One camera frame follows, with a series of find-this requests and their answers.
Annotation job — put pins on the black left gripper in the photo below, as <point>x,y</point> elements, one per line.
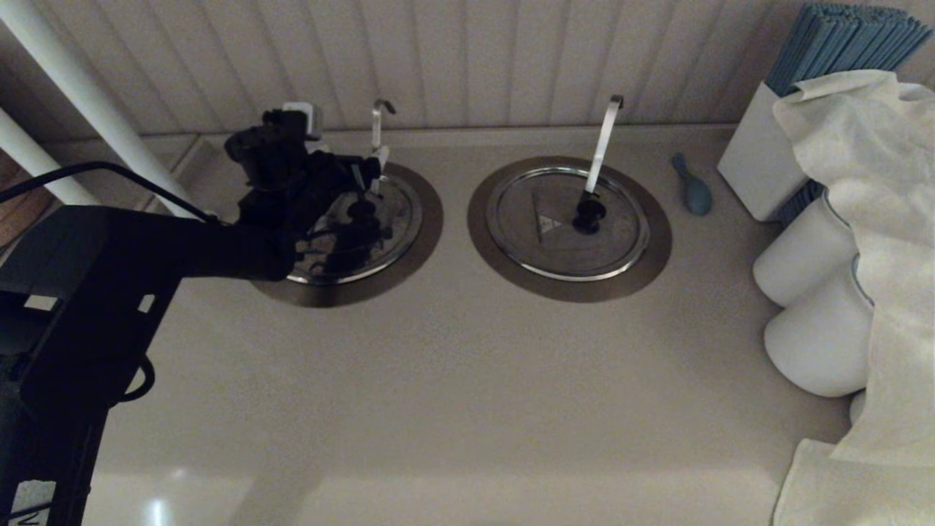
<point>292,175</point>

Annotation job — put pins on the steel hinged pot lid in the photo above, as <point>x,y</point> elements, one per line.
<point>398,219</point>
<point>606,241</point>

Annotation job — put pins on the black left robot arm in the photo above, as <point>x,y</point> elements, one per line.
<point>109,277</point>

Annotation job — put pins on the blue rice paddle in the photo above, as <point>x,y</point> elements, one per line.
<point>695,196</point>

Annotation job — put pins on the white support pole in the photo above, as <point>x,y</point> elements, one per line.
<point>80,95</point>
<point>40,164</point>

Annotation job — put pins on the white square holder box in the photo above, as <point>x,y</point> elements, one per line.
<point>754,159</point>

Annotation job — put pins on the blue ribbed pack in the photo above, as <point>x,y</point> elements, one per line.
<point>798,203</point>

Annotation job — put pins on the white cup stack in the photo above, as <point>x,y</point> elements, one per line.
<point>795,256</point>
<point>855,406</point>
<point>813,343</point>

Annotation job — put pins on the blue straw bundle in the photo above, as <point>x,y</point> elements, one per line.
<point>829,42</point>

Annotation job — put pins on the white cloth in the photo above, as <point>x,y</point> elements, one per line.
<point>880,183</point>

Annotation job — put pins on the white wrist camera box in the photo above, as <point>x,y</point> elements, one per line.
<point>303,115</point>

